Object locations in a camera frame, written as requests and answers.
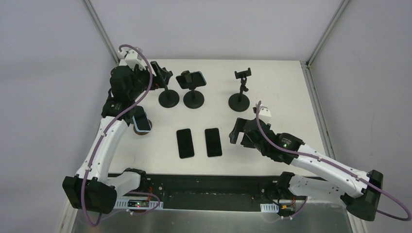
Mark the black phone stand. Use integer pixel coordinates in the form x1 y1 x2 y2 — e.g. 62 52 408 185
183 89 205 109
228 68 252 112
158 68 180 108

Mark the blue-cased phone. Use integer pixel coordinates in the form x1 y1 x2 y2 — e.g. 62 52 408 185
176 70 206 90

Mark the black phone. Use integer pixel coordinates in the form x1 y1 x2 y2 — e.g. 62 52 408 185
176 129 195 159

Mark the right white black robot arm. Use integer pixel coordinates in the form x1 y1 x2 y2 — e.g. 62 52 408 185
229 118 383 221

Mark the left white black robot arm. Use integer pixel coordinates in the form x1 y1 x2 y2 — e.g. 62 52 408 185
62 61 173 214

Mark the light blue phone on wooden stand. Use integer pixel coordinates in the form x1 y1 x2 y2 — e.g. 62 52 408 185
132 106 152 132

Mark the round wooden phone stand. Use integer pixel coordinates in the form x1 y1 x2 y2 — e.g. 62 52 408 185
133 120 153 136

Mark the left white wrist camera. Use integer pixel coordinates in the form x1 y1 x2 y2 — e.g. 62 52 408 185
117 50 146 70

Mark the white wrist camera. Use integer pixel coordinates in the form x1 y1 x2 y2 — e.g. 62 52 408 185
254 101 272 119
117 50 146 70

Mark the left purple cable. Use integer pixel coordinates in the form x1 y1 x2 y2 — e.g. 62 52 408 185
80 44 162 227

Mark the purple cable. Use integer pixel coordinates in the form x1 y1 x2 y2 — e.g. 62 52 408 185
80 44 162 227
255 100 412 222

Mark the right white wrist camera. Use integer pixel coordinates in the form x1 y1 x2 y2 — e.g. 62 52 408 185
254 101 272 119

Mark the right white cable duct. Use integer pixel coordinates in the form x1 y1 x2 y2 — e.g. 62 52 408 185
260 203 279 213

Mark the white cable duct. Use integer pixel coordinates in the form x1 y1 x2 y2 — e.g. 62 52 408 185
113 199 163 210
260 203 279 213

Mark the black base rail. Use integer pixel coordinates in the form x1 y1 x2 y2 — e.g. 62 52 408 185
107 173 323 213

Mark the left white cable duct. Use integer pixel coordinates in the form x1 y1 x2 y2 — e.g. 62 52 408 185
113 199 163 210

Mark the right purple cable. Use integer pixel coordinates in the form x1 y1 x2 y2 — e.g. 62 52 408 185
255 100 412 222

